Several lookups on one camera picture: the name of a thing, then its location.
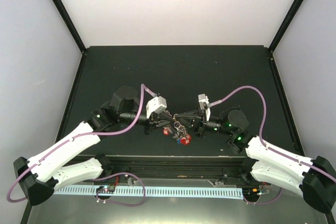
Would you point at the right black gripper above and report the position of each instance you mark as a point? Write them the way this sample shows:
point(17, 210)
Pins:
point(198, 126)

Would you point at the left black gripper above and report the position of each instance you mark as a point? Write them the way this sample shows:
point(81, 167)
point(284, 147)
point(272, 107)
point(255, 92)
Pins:
point(154, 121)

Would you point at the keyring with coloured keys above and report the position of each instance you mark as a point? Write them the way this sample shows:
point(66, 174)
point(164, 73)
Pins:
point(179, 133)

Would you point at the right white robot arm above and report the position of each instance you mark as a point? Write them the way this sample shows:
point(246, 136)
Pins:
point(313, 179)

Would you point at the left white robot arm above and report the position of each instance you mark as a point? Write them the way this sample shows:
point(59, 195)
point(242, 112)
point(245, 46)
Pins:
point(45, 173)

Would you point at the black work mat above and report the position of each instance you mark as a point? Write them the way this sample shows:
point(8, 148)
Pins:
point(180, 74)

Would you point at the left circuit board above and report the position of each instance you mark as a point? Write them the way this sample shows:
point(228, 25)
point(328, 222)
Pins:
point(106, 189)

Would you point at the circuit board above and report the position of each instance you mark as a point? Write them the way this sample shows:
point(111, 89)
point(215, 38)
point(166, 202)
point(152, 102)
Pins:
point(256, 191)
point(106, 189)

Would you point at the right circuit board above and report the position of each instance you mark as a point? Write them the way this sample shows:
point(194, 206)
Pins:
point(256, 191)

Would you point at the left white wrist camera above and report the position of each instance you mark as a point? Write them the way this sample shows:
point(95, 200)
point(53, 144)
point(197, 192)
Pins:
point(155, 105)

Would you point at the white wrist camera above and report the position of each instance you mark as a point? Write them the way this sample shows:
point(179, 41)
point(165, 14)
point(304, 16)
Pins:
point(155, 105)
point(203, 103)

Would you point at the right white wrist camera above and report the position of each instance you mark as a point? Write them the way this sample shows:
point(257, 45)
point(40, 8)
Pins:
point(203, 103)

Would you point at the black aluminium front rail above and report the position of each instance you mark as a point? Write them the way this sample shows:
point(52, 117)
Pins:
point(230, 170)

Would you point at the white slotted cable duct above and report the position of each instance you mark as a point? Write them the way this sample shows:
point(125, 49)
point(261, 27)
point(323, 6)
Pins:
point(155, 191)

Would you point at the left black frame post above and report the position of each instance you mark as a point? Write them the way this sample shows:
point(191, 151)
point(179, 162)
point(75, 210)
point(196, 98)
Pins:
point(70, 25)

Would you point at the black frame post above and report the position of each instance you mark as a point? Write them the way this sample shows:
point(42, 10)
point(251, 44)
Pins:
point(296, 4)
point(70, 25)

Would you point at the right black frame post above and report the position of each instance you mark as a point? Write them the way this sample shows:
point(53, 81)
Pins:
point(296, 4)

